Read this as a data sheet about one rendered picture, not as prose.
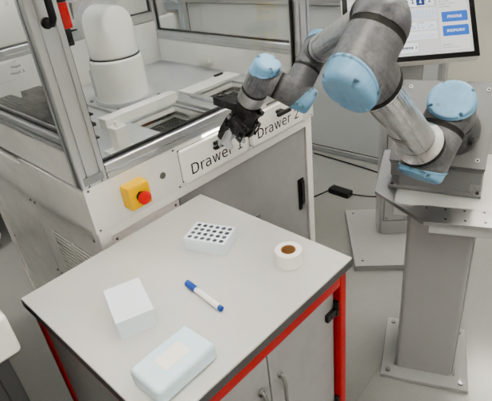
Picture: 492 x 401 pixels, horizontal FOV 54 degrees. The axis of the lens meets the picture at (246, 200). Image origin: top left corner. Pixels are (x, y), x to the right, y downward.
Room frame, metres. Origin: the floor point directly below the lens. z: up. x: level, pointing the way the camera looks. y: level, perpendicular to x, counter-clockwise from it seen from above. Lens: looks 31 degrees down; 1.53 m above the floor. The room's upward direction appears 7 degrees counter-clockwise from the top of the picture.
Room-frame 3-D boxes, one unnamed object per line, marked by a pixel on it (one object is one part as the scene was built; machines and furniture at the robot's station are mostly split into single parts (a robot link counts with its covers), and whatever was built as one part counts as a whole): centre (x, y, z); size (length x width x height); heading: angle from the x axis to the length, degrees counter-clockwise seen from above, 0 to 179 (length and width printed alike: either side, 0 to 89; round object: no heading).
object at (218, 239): (1.08, 0.11, 0.78); 0.12 x 0.08 x 0.04; 64
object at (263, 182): (1.84, 0.37, 0.40); 1.03 x 0.95 x 0.80; 133
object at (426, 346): (1.25, -0.61, 0.38); 0.30 x 0.30 x 0.76; 67
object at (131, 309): (0.84, 0.30, 0.79); 0.13 x 0.09 x 0.05; 23
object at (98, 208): (1.83, 0.38, 0.87); 1.02 x 0.95 x 0.14; 133
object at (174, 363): (0.66, 0.18, 0.78); 0.15 x 0.10 x 0.04; 134
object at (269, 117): (1.67, -0.15, 0.87); 0.29 x 0.02 x 0.11; 133
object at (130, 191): (1.21, 0.31, 0.88); 0.07 x 0.05 x 0.07; 133
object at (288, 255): (0.96, -0.09, 0.78); 0.07 x 0.07 x 0.04
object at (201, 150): (1.45, 0.08, 0.87); 0.29 x 0.02 x 0.11; 133
